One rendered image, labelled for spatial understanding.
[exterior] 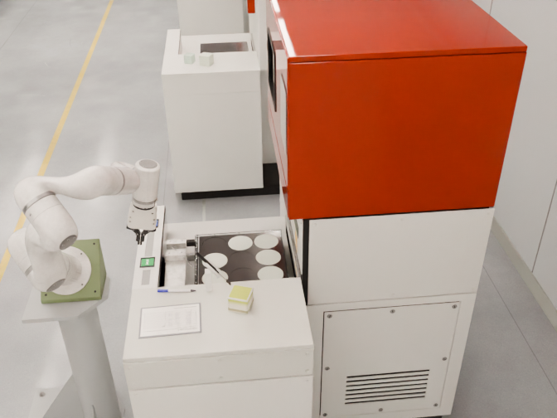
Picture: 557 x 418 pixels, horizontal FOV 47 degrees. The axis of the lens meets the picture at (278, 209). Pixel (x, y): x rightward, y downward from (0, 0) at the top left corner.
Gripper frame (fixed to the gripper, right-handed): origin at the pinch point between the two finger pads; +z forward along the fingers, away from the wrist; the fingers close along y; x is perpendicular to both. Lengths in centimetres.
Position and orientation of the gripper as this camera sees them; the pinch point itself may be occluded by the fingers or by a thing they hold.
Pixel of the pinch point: (140, 238)
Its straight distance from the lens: 239.8
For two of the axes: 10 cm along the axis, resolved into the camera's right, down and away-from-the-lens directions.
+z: -2.0, 8.3, 5.3
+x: 1.0, 5.5, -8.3
